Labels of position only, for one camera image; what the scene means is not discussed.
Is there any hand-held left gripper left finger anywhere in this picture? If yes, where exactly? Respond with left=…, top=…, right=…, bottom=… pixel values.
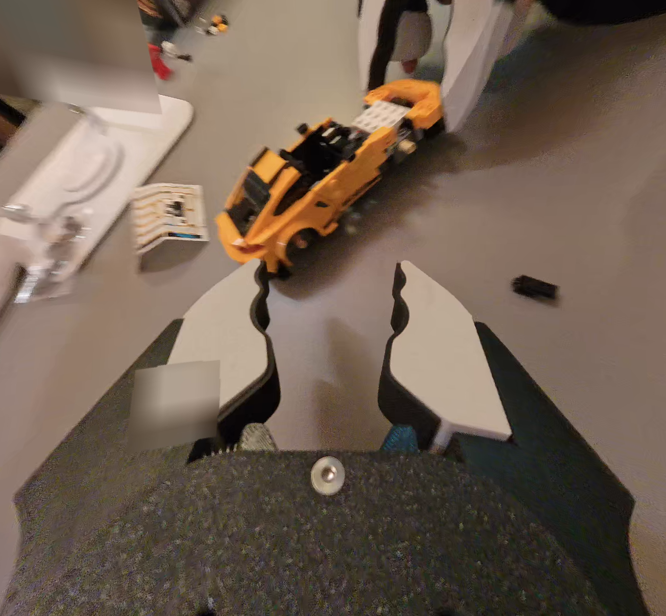
left=168, top=261, right=282, bottom=453

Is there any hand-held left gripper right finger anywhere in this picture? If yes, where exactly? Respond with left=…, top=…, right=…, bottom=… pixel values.
left=377, top=261, right=513, bottom=453

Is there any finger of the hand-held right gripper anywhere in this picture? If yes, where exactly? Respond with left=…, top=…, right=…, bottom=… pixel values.
left=439, top=0, right=517, bottom=134
left=358, top=0, right=418, bottom=92

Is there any orange black lego car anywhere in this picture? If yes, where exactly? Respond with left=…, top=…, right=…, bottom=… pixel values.
left=215, top=80, right=445, bottom=276

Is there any black lego piece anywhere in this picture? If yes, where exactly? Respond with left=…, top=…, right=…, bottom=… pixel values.
left=511, top=275, right=560, bottom=305

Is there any lego sticker sheet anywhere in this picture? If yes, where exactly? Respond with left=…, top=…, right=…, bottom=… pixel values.
left=133, top=184, right=209, bottom=255

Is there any red lego minifigure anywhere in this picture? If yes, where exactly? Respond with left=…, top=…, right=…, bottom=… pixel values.
left=147, top=43, right=173, bottom=81

